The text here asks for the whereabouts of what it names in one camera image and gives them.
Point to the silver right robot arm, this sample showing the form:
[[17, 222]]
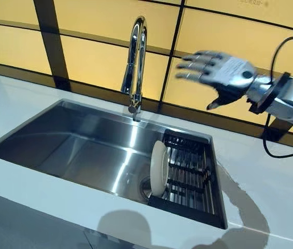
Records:
[[291, 101]]

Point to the chrome gooseneck faucet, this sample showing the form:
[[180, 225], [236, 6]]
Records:
[[136, 64]]

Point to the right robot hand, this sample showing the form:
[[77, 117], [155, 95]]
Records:
[[229, 75]]

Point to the stainless steel kitchen sink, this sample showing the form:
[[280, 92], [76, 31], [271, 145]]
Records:
[[71, 150]]

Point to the cream round plate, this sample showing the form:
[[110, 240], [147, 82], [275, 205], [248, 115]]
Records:
[[158, 168]]

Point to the round sink drain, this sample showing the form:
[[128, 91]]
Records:
[[145, 189]]

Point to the black dish drying rack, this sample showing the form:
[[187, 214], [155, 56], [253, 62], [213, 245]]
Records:
[[193, 181]]

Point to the wide white cabinet door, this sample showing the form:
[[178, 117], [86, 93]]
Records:
[[19, 223]]

